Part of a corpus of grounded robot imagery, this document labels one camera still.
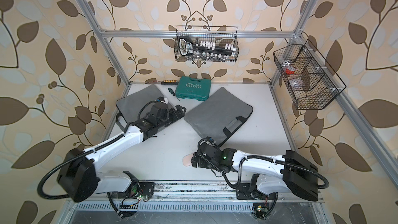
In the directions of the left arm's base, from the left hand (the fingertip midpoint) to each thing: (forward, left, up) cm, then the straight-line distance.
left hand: (179, 110), depth 83 cm
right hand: (-23, -10, -14) cm, 29 cm away
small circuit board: (-42, -40, -19) cm, 61 cm away
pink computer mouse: (-20, -4, -19) cm, 28 cm away
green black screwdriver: (+26, +10, -17) cm, 33 cm away
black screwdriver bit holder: (+38, +14, -16) cm, 44 cm away
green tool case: (+29, -5, -14) cm, 32 cm away
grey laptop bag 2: (+7, -23, -16) cm, 29 cm away
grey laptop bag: (+14, +39, -17) cm, 44 cm away
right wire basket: (+7, -66, +16) cm, 68 cm away
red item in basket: (+16, -59, +14) cm, 63 cm away
